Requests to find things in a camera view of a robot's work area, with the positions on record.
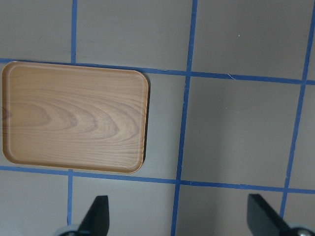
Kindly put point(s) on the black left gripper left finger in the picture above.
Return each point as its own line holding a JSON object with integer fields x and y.
{"x": 96, "y": 221}

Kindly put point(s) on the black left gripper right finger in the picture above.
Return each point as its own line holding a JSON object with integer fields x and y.
{"x": 262, "y": 219}

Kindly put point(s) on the wooden tray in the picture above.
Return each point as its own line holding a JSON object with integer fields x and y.
{"x": 74, "y": 116}

